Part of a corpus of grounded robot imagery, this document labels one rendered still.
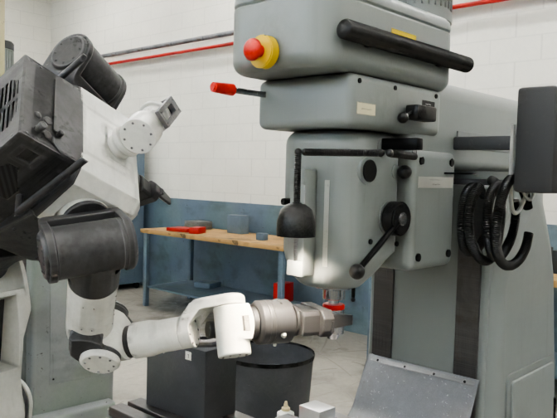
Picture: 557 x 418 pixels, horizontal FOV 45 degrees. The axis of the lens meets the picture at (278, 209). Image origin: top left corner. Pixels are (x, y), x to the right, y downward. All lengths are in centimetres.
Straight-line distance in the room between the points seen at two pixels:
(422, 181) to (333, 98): 30
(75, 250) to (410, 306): 94
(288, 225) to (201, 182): 696
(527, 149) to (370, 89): 34
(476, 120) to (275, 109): 55
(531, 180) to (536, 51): 444
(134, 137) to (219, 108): 675
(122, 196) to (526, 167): 79
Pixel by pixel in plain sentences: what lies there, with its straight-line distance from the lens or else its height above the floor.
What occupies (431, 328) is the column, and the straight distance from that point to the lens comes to 174.
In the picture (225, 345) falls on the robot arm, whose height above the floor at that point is 121.
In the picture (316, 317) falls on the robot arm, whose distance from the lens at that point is 136.
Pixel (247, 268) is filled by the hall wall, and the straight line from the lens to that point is 759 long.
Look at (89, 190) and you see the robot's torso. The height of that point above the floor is 150.
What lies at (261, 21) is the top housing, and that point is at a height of 182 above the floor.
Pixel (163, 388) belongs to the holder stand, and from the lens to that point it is 185.
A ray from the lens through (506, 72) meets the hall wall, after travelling 588.
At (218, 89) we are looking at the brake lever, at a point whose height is 170.
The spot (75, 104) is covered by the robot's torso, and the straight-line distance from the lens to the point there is 129.
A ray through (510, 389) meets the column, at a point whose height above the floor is 103.
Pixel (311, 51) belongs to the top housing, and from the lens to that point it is 119.
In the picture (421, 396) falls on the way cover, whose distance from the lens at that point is 175.
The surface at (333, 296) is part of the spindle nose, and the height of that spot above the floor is 129.
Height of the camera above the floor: 154
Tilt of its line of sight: 3 degrees down
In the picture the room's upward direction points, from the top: 2 degrees clockwise
